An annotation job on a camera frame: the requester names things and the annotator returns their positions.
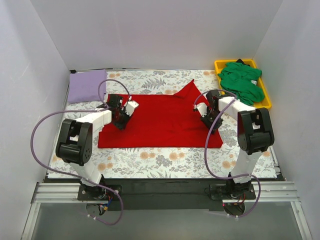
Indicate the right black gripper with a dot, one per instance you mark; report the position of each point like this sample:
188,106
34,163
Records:
210,121

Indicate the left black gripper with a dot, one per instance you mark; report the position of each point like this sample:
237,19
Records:
122,119

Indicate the red t shirt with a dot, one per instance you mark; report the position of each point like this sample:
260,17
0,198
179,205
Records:
162,121

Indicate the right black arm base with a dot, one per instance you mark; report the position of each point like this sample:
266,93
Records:
221,192

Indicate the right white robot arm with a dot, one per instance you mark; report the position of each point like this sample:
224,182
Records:
254,131

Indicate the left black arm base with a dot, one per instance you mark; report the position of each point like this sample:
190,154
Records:
94,193

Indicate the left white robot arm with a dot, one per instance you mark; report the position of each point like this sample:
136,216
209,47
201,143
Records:
75,140

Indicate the green t shirt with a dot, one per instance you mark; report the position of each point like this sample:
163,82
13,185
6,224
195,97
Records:
242,80

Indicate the folded lavender t shirt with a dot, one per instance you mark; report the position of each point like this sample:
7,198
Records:
83,86

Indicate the floral patterned table mat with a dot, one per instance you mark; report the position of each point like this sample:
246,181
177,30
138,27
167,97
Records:
155,162

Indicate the yellow plastic bin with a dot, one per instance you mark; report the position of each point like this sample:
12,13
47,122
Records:
220,64

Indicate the black garment in bin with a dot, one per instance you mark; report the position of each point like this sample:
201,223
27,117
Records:
242,62

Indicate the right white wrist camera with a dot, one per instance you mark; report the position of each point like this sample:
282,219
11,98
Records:
201,108

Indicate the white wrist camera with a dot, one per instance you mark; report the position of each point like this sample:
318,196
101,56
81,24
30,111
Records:
201,108
130,107

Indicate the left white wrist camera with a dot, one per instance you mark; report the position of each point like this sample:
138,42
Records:
130,107

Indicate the black table front rail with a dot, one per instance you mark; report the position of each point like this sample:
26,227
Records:
184,193

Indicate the aluminium frame rail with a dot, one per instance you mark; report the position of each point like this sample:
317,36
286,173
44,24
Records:
56,214

